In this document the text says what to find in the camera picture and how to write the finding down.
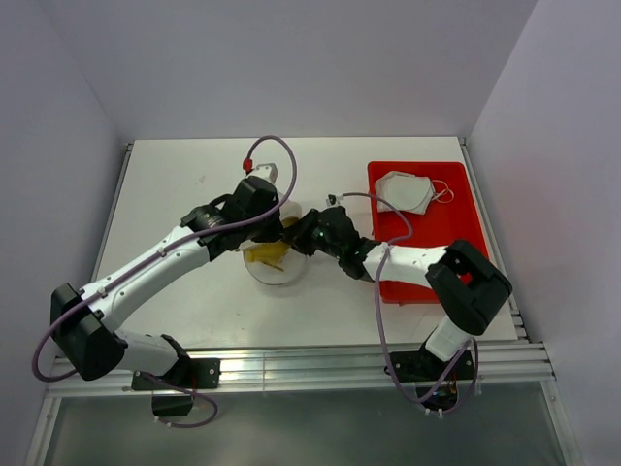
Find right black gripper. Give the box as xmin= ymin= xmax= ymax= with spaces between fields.
xmin=282 ymin=208 xmax=343 ymax=259

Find yellow bra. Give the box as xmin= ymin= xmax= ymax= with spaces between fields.
xmin=244 ymin=240 xmax=291 ymax=272

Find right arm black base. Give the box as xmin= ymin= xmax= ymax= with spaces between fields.
xmin=389 ymin=349 xmax=478 ymax=416

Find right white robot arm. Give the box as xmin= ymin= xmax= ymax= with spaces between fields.
xmin=283 ymin=206 xmax=512 ymax=379

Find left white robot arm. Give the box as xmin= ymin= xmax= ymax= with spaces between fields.
xmin=50 ymin=176 xmax=282 ymax=387

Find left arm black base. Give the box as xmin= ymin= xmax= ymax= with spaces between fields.
xmin=130 ymin=358 xmax=220 ymax=424

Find white folded bra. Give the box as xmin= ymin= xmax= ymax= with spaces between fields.
xmin=375 ymin=171 xmax=455 ymax=216

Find red plastic tray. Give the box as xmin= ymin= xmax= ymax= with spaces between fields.
xmin=367 ymin=161 xmax=489 ymax=305

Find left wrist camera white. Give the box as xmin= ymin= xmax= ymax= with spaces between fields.
xmin=242 ymin=157 xmax=278 ymax=188

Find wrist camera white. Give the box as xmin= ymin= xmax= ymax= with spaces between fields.
xmin=326 ymin=194 xmax=344 ymax=207
xmin=242 ymin=157 xmax=278 ymax=188

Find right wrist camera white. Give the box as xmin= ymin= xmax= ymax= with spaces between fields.
xmin=326 ymin=194 xmax=344 ymax=207

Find aluminium rail frame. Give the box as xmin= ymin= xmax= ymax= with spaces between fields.
xmin=27 ymin=136 xmax=583 ymax=465

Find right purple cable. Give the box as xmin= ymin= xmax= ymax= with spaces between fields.
xmin=334 ymin=191 xmax=481 ymax=414

